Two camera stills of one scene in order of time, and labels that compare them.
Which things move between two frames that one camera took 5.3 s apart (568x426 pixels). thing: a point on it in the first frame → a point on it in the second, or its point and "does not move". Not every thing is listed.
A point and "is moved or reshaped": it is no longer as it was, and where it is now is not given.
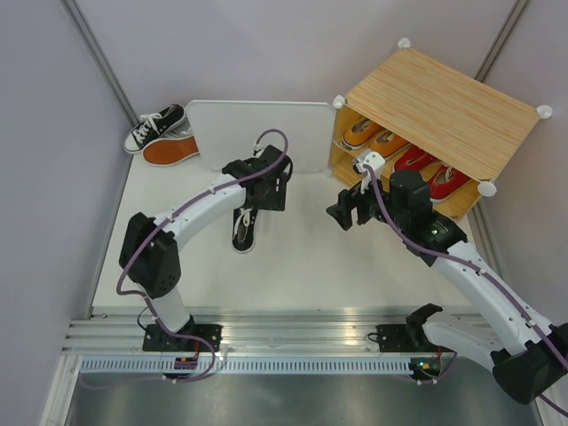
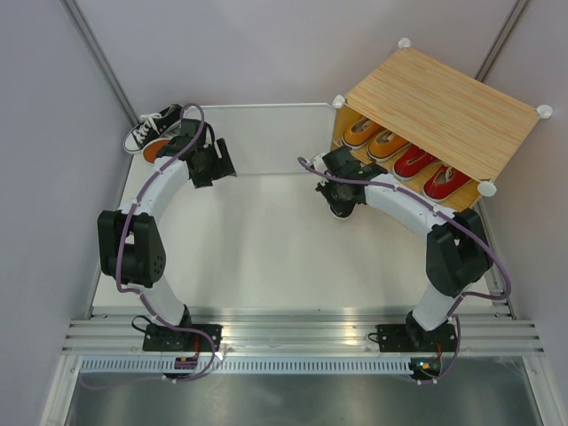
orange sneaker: x=387 y=143 does not move
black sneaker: x=243 y=229 is moved or reshaped
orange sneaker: x=359 y=132 does not move
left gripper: x=277 y=199 → x=223 y=167
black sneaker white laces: x=152 y=125 does not move
